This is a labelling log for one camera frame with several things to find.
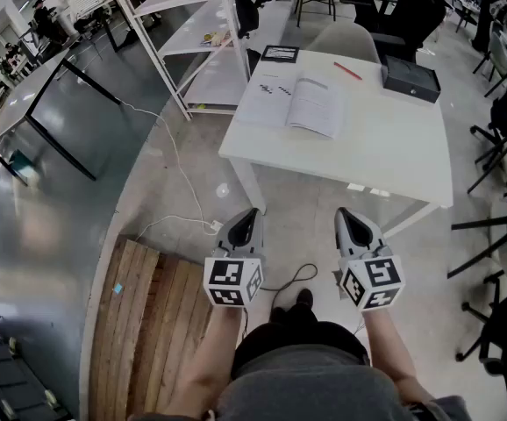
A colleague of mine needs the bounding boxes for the black box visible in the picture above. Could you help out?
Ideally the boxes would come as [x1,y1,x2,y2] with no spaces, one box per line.
[381,54,442,104]

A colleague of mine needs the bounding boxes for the black wheeled case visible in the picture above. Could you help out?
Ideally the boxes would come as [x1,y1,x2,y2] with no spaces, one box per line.
[0,311,73,421]

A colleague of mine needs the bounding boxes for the person's black shorts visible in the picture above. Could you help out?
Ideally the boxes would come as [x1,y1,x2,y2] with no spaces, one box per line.
[231,303,371,381]

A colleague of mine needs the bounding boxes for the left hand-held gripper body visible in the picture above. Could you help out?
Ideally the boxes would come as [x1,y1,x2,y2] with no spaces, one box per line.
[204,242,266,309]

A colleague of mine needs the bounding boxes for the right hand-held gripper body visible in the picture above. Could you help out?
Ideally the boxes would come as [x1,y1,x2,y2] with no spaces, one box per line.
[337,244,406,313]

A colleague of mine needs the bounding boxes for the wooden pallet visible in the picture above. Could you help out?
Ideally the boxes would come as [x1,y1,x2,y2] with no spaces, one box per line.
[89,237,213,421]

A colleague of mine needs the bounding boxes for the black-legged grey table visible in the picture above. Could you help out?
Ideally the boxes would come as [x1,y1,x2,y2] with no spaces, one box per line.
[0,48,123,183]

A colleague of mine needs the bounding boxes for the white power cable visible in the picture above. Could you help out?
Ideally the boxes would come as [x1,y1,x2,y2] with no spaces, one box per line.
[119,101,219,240]

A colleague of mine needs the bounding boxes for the red pen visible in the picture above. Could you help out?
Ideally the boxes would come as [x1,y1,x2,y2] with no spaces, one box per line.
[332,61,363,82]

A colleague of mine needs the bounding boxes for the black floor cable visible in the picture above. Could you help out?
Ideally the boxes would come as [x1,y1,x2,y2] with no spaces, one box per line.
[244,263,319,337]

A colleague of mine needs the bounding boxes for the person's grey shirt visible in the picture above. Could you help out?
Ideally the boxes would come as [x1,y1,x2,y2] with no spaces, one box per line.
[216,355,472,421]

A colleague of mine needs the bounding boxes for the person's black shoe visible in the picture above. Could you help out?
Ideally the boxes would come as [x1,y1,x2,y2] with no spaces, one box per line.
[295,288,315,310]

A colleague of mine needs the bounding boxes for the white metal shelving rack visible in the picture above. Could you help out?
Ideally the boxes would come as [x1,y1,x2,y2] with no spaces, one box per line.
[108,0,298,122]

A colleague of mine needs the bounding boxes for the person's left forearm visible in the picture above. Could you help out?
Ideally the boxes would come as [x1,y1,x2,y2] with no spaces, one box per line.
[164,303,246,420]

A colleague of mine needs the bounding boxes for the teal box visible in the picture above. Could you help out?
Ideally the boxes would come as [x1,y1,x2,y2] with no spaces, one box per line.
[7,149,42,179]

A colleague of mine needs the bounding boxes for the person's right forearm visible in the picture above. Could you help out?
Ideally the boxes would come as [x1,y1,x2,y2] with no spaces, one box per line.
[361,307,437,411]

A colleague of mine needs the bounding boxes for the black framed picture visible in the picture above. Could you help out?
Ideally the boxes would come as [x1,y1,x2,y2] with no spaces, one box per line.
[260,45,301,64]

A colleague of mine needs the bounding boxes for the yellow items on shelf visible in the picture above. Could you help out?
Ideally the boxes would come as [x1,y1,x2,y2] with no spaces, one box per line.
[199,31,233,47]

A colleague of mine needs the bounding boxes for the white booklet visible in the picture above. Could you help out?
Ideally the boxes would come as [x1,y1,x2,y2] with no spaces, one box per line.
[235,70,349,140]

